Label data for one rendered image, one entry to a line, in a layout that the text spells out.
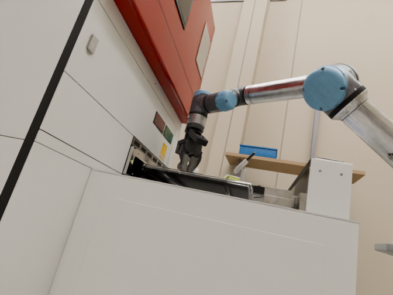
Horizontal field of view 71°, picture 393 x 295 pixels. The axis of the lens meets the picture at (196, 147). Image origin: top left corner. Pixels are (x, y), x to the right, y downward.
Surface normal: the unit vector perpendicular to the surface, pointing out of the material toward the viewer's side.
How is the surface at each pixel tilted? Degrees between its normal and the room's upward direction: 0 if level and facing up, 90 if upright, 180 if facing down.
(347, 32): 90
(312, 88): 121
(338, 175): 90
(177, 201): 90
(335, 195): 90
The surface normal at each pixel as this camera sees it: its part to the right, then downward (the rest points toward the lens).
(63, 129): 0.96, 0.15
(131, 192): -0.18, -0.33
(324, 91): -0.72, 0.18
